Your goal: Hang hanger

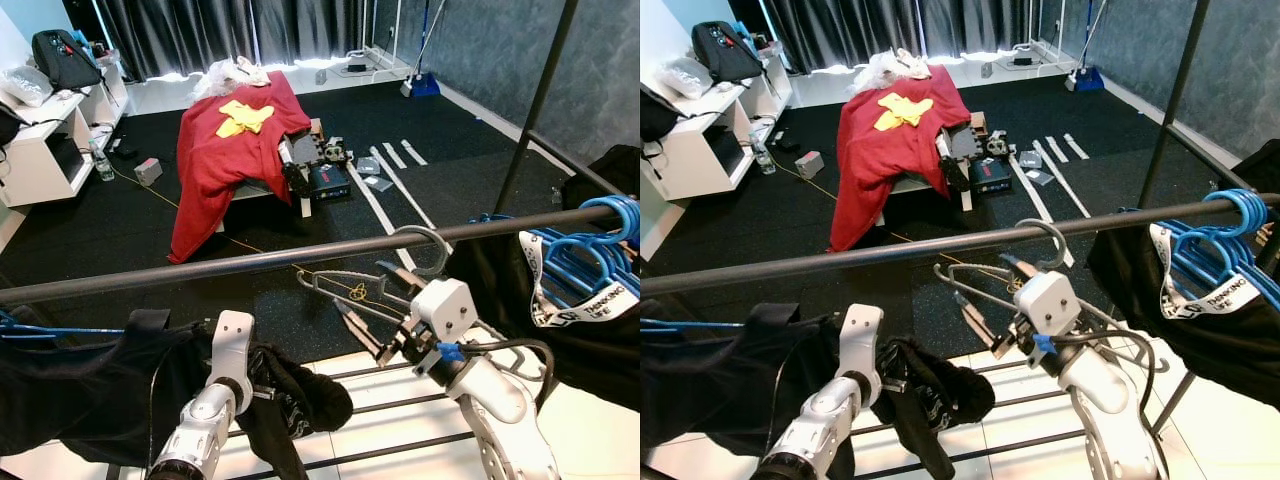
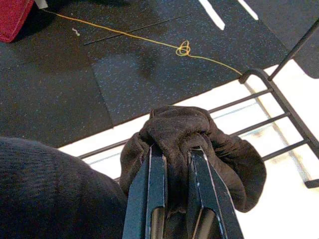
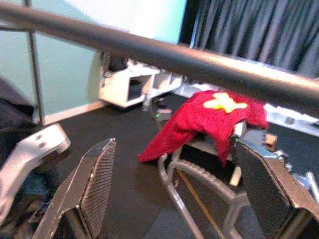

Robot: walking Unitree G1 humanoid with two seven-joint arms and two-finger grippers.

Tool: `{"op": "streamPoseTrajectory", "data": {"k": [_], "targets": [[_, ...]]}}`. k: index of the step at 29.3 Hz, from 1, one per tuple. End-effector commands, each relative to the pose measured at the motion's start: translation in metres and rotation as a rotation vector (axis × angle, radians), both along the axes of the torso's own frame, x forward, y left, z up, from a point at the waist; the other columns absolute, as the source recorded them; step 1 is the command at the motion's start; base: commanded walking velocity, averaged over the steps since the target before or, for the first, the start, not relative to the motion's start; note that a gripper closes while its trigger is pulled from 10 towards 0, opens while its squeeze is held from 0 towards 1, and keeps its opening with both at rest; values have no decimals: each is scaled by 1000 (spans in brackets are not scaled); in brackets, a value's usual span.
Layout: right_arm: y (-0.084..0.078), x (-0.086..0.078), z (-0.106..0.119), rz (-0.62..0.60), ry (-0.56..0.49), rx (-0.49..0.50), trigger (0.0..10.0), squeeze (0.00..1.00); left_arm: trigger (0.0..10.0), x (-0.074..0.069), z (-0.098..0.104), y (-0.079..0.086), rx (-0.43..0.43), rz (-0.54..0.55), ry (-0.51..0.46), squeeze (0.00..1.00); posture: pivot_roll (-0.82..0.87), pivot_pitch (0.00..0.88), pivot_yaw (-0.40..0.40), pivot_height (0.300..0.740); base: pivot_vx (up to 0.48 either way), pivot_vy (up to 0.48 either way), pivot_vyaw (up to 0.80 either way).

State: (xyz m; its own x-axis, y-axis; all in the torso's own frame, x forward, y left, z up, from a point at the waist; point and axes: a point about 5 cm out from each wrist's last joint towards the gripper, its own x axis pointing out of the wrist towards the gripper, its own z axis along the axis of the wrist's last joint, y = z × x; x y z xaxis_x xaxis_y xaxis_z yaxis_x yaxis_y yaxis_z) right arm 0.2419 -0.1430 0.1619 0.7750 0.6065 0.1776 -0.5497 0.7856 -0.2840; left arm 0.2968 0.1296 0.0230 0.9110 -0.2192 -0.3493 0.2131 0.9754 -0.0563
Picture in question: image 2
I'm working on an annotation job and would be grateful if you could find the black white-print garment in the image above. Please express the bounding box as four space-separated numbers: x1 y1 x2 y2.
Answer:
119 106 267 239

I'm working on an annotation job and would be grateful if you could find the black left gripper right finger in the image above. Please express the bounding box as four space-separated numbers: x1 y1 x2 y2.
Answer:
188 146 245 239

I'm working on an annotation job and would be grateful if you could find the red cloth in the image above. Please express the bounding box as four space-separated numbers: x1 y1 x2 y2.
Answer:
0 0 35 43

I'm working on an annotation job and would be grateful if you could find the black floor mat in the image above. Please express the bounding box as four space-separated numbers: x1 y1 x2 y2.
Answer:
0 0 319 149

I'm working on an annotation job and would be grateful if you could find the thin yellow cord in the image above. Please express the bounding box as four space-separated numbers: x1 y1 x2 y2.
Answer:
44 9 244 77

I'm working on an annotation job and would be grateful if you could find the white floor tape strip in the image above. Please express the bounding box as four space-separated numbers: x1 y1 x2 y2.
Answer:
198 0 226 31
237 0 259 21

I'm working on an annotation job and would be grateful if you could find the black metal clothes rack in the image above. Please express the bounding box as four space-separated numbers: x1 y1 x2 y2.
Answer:
77 17 319 190

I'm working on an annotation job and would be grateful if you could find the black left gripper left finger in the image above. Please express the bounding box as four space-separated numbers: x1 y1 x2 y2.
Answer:
122 145 168 239

